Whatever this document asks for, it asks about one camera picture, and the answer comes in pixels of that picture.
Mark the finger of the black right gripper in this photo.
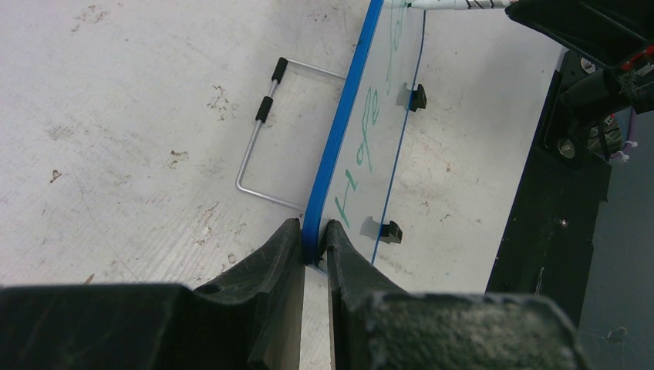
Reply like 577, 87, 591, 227
505, 0, 653, 69

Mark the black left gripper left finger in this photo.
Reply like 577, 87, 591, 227
1, 219, 305, 369

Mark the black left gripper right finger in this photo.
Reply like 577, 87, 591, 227
324, 220, 589, 369

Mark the blue framed whiteboard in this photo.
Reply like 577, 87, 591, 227
302, 1, 426, 274

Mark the white whiteboard marker pen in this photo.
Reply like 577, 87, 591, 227
399, 0, 517, 11

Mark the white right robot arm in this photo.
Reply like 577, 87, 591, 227
506, 1, 653, 169

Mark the black whiteboard foot left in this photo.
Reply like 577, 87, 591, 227
379, 220, 403, 244

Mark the black whiteboard foot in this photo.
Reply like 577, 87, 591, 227
379, 220, 403, 244
409, 84, 427, 112

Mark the black whiteboard foot right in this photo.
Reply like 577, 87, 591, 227
409, 84, 427, 112

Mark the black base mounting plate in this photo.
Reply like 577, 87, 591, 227
486, 51, 612, 326

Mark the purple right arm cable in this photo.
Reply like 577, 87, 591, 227
610, 107, 642, 163

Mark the metal wire whiteboard stand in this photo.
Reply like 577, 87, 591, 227
235, 57, 346, 213

